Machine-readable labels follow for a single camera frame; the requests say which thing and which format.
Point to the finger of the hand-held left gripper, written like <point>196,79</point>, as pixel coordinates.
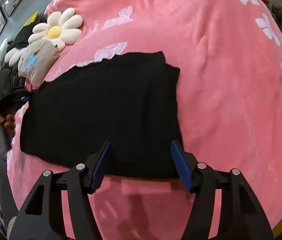
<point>32,93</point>

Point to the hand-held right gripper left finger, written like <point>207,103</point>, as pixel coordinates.
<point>101,170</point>

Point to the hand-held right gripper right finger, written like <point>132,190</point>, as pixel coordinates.
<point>181,167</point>

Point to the black long-sleeved sweater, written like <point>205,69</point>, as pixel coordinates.
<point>93,105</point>

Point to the black puffer jacket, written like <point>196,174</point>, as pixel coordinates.
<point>8,77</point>

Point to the grey face pillow blue nose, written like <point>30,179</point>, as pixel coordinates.
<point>43,60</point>

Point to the cream daisy flower pillow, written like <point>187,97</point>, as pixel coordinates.
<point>12,55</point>

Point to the white plush animal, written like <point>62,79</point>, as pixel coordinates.
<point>2,52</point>

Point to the dark cloth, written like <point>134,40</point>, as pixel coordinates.
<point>22,38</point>

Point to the large daisy flower pillow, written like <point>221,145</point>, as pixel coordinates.
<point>53,31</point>

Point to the yellow cushion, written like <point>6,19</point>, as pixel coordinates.
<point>32,18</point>

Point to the pink blanket with white bows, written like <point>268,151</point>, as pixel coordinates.
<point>231,92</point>

